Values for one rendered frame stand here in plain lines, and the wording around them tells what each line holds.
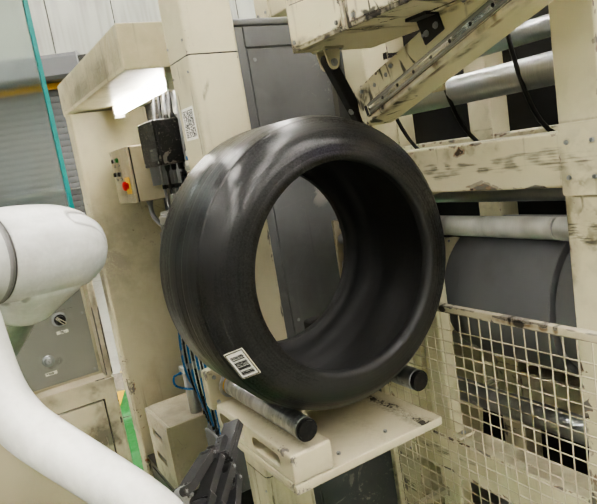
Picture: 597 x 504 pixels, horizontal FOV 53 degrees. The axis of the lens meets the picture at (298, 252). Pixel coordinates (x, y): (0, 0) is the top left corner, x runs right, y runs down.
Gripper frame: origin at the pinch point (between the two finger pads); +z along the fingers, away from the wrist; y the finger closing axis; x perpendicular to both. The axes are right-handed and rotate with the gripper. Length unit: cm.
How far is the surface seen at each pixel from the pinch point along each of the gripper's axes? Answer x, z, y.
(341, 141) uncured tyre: 28, 44, -19
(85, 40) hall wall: -470, 875, -122
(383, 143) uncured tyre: 33, 50, -12
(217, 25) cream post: 9, 79, -46
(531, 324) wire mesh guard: 42, 39, 32
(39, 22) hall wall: -509, 865, -182
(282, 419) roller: -4.1, 18.2, 15.2
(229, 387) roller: -22.4, 34.8, 15.4
